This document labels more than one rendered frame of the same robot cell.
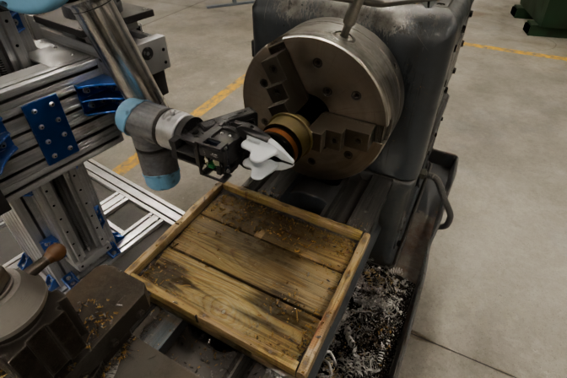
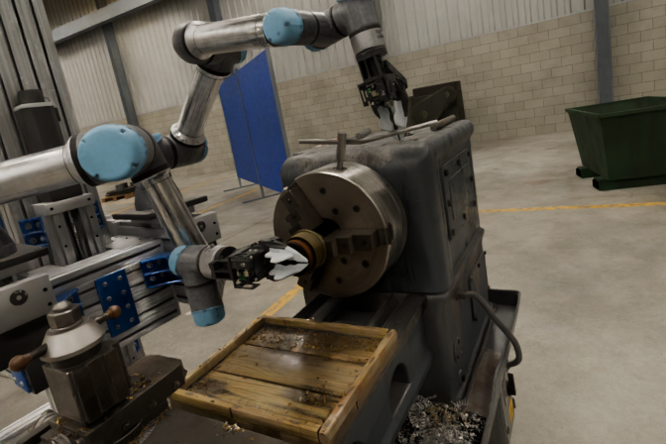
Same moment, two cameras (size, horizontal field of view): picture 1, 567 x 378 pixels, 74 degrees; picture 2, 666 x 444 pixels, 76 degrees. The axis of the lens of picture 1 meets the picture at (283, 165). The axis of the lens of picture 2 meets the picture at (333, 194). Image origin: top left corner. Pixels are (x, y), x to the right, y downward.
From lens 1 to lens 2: 35 cm
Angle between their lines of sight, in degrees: 27
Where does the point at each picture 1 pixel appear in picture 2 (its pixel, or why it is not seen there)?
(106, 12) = (166, 184)
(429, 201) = (497, 339)
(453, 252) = (569, 420)
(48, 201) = not seen: hidden behind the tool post
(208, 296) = (244, 398)
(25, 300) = (90, 330)
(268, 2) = (290, 166)
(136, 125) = (184, 262)
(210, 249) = (249, 366)
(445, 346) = not seen: outside the picture
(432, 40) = (412, 163)
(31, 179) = not seen: hidden behind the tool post
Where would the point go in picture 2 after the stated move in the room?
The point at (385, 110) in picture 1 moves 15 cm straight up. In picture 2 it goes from (380, 214) to (369, 147)
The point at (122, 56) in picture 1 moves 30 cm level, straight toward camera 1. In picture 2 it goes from (176, 216) to (183, 242)
